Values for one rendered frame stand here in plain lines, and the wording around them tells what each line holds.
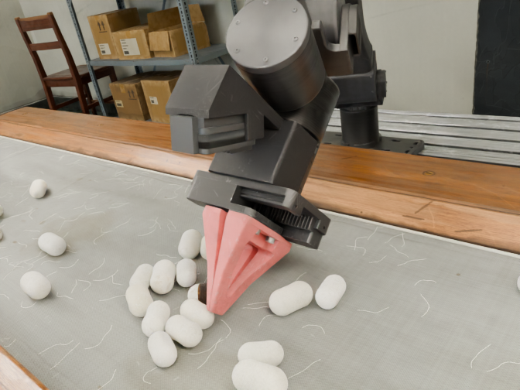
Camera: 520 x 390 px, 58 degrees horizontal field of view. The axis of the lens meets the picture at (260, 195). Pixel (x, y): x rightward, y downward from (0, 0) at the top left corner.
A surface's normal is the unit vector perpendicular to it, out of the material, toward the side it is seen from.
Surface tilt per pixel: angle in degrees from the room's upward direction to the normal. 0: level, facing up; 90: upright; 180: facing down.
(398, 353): 0
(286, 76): 128
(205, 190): 41
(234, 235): 62
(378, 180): 0
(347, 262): 0
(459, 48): 89
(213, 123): 90
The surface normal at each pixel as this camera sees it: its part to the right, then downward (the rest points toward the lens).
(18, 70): 0.77, 0.16
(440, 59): -0.62, 0.44
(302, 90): 0.54, 0.72
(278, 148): -0.54, -0.38
